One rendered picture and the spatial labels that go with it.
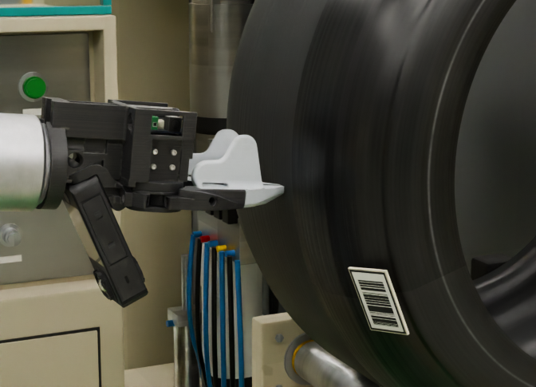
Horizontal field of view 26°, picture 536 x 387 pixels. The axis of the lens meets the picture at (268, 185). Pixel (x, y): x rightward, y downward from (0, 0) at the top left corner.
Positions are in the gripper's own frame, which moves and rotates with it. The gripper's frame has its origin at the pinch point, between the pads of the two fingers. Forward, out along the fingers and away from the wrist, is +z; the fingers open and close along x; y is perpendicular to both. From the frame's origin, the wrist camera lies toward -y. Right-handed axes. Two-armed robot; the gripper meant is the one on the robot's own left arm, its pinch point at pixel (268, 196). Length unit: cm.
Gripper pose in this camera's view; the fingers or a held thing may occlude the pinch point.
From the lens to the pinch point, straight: 99.2
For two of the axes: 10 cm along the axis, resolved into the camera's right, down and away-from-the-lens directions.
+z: 9.0, 0.3, 4.3
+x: -4.2, -1.7, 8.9
